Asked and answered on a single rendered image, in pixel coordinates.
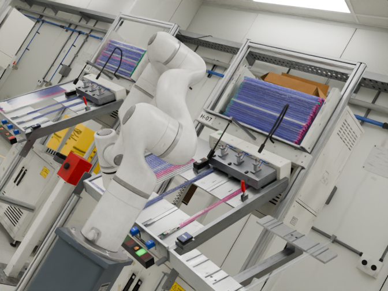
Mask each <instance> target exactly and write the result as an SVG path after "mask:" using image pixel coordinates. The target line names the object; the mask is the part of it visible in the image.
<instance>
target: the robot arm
mask: <svg viewBox="0 0 388 291"><path fill-rule="evenodd" d="M147 55H148V59H149V61H150V62H149V63H148V65H147V66H146V67H145V69H144V70H143V72H142V74H141V75H140V77H139V78H138V79H137V81H136V83H135V84H134V86H133V88H132V89H131V91H130V93H129V94H128V96H127V97H126V99H125V100H124V102H123V104H122V105H121V107H120V109H119V111H118V117H119V119H120V123H121V130H120V134H119V137H118V139H117V135H116V131H115V130H113V129H101V130H98V131H97V132H95V134H94V139H95V145H96V150H97V155H98V160H99V166H100V170H101V171H102V182H103V187H104V188H105V189H106V190H105V192H104V193H103V195H102V197H101V198H100V200H99V201H98V203H97V205H96V207H95V208H94V210H93V212H92V213H91V215H90V216H89V218H88V220H87V221H86V223H85V225H84V226H81V225H75V224H73V225H70V226H69V227H68V232H69V234H70V235H71V236H72V237H73V238H74V239H75V240H76V241H77V242H78V243H80V244H81V245H82V246H84V247H85V248H87V249H89V250H90V251H92V252H93V253H95V254H97V255H99V256H101V257H103V258H106V259H108V260H112V261H114V262H119V263H124V262H126V260H127V258H128V256H127V254H126V250H124V249H122V248H121V247H120V246H121V245H122V243H123V242H124V240H125V238H126V236H127V235H128V233H129V231H130V230H131V228H132V226H133V224H134V223H135V221H136V219H137V217H138V216H139V214H140V213H141V211H142V209H143V208H144V206H145V204H146V202H147V201H148V199H149V198H150V196H151V194H152V192H153V191H154V189H155V187H156V184H157V178H156V175H155V174H154V172H153V171H152V170H151V168H150V167H149V165H148V164H147V162H146V160H145V157H144V152H145V150H147V151H149V152H151V153H152V154H154V155H156V156H157V157H159V158H161V159H163V160H164V161H166V162H168V163H170V164H172V165H184V164H186V163H188V162H189V161H190V160H191V159H192V158H193V157H194V156H195V152H196V149H197V134H196V130H195V126H194V124H193V121H192V119H191V116H190V113H189V111H188V108H187V106H186V93H187V89H188V87H191V86H193V85H195V84H197V83H198V82H200V81H201V80H202V79H203V77H204V75H205V73H206V65H205V63H204V61H203V59H202V58H201V57H200V56H198V55H197V54H196V53H195V52H194V51H192V50H191V49H190V48H188V47H187V46H186V45H184V44H183V43H181V42H180V41H179V40H178V39H176V38H175V37H174V36H172V35H171V34H169V33H167V32H156V33H154V34H153V35H152V36H151V37H150V39H149V42H148V45H147ZM154 97H155V101H156V106H157V108H156V107H155V106H153V105H151V104H150V103H151V101H152V100H153V98H154Z"/></svg>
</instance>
